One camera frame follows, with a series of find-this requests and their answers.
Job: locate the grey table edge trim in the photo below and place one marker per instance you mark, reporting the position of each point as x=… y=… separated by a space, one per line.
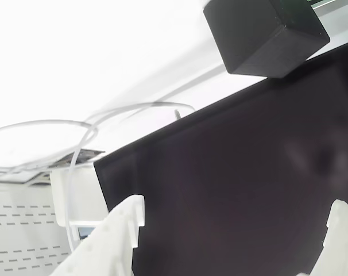
x=191 y=82

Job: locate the black cube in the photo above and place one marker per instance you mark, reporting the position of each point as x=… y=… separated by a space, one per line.
x=248 y=34

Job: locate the white perforated panel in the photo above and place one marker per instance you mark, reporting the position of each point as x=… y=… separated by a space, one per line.
x=19 y=230

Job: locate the grey metal plate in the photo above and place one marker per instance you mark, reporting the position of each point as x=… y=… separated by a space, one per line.
x=82 y=155

